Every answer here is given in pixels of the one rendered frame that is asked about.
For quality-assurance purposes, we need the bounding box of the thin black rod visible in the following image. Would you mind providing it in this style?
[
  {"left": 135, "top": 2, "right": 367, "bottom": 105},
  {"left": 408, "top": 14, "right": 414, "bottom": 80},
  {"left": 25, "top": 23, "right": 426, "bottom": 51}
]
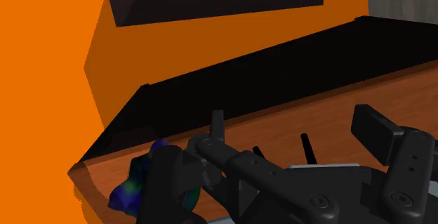
[
  {"left": 252, "top": 145, "right": 266, "bottom": 160},
  {"left": 300, "top": 133, "right": 318, "bottom": 166}
]

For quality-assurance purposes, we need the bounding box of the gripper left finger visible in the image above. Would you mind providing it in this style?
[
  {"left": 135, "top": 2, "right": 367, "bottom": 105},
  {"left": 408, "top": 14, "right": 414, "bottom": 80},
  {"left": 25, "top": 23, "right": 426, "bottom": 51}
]
[{"left": 135, "top": 110, "right": 340, "bottom": 224}]

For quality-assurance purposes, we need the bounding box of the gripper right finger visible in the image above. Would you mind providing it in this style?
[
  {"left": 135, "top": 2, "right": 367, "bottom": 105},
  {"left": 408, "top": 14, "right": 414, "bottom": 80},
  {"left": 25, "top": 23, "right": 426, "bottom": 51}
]
[{"left": 350, "top": 103, "right": 438, "bottom": 224}]

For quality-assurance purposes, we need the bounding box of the blue green lumpy figure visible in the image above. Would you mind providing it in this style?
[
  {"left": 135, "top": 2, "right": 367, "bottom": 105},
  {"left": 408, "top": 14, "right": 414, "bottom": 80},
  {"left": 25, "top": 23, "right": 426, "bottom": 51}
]
[{"left": 107, "top": 138, "right": 202, "bottom": 218}]

